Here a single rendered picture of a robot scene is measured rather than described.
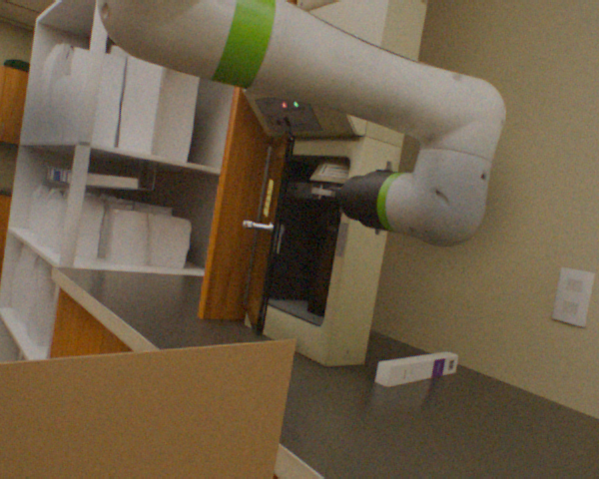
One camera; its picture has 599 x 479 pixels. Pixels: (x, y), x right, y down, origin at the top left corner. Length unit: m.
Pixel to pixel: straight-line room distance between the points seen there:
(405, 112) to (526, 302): 0.72
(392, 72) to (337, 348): 0.62
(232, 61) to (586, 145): 0.88
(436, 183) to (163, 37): 0.38
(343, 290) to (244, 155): 0.46
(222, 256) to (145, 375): 1.14
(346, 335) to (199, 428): 0.91
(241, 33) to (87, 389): 0.48
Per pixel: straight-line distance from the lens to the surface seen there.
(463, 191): 0.73
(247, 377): 0.23
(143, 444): 0.21
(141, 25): 0.61
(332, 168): 1.17
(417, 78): 0.71
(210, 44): 0.61
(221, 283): 1.35
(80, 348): 1.62
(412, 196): 0.74
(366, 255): 1.11
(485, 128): 0.75
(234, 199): 1.33
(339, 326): 1.10
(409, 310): 1.51
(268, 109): 1.24
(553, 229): 1.30
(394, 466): 0.75
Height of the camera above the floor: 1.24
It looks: 3 degrees down
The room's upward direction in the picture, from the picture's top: 9 degrees clockwise
